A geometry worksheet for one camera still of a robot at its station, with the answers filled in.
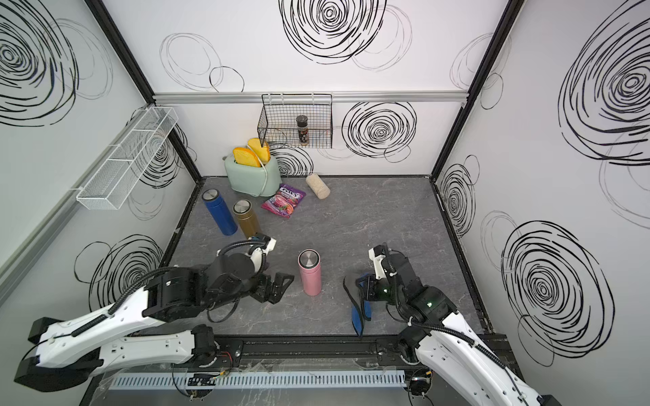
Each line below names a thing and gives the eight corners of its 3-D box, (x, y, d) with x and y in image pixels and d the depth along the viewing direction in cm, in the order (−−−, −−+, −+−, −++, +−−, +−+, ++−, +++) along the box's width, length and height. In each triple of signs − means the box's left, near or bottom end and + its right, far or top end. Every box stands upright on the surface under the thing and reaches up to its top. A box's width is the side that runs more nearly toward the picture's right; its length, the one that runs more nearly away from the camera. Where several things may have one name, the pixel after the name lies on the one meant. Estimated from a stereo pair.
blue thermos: (220, 235, 102) (199, 201, 85) (224, 224, 106) (204, 189, 89) (235, 235, 102) (217, 201, 85) (238, 224, 106) (221, 189, 89)
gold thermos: (246, 244, 97) (230, 212, 82) (249, 231, 101) (234, 199, 85) (261, 244, 97) (248, 212, 82) (263, 231, 101) (251, 199, 85)
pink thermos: (302, 296, 87) (296, 268, 69) (303, 279, 90) (298, 249, 73) (321, 296, 87) (320, 268, 69) (322, 279, 91) (320, 249, 73)
